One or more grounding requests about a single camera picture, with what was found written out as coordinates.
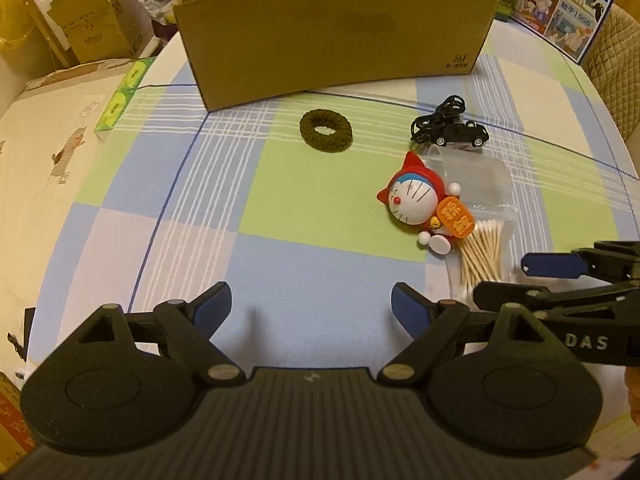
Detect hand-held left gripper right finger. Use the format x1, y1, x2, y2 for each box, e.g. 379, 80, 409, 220
377, 282, 551, 386

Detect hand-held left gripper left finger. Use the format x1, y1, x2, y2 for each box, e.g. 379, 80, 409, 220
75, 281, 246, 386

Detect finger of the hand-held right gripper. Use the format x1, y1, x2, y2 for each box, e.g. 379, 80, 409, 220
520, 241, 640, 281
472, 280, 640, 313

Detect clear bag of cotton swabs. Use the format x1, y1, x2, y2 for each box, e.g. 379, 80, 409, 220
420, 152, 521, 306

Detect red blue cat figurine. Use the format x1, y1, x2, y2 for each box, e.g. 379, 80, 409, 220
376, 151, 475, 256

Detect black toy car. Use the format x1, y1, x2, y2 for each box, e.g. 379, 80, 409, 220
434, 121, 491, 152

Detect black cable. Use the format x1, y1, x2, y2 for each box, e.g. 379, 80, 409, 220
410, 95, 468, 145

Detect dark brown hair tie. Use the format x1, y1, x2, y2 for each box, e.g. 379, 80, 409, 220
299, 108, 353, 152

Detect brown cardboard box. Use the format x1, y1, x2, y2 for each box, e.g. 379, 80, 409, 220
172, 0, 501, 112

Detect plaid tablecloth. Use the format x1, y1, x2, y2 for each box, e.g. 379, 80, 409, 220
30, 20, 640, 376

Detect quilted beige chair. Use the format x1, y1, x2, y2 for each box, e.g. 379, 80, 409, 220
582, 2, 640, 141

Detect green tissue pack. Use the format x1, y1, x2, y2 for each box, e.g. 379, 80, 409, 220
92, 57, 157, 134

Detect cream cartoon-print mat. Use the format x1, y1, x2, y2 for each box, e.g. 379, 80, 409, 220
0, 57, 151, 376

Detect orange printed carton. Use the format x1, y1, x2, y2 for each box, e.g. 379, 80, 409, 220
0, 371, 38, 463

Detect blue milk carton box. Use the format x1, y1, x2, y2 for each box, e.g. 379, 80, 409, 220
510, 0, 625, 65

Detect small cardboard box with hang tab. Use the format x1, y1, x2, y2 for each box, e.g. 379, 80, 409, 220
25, 0, 146, 67

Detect yellow plastic bag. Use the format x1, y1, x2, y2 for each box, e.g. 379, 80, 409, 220
0, 0, 56, 76

